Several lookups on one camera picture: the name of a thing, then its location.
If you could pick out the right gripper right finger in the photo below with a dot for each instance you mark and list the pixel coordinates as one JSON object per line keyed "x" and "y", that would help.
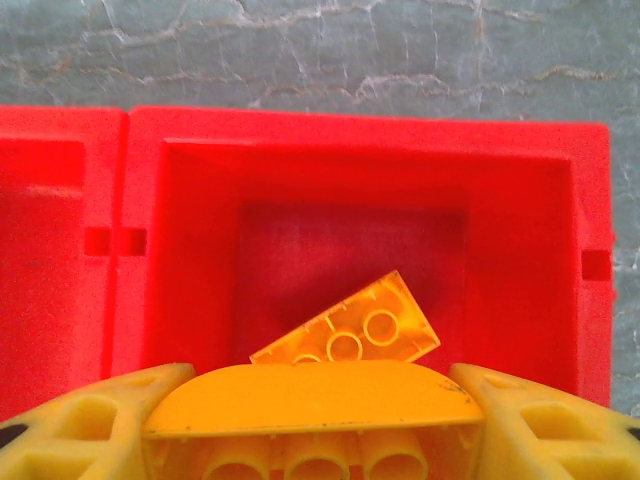
{"x": 500, "y": 400}

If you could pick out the red plastic bin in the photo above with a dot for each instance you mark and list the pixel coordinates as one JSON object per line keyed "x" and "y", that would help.
{"x": 50, "y": 300}
{"x": 525, "y": 200}

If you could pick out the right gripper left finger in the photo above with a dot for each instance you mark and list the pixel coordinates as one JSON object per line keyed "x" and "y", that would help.
{"x": 130, "y": 395}

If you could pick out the orange curved lego brick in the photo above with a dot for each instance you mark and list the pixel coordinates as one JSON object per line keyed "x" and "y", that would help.
{"x": 310, "y": 395}

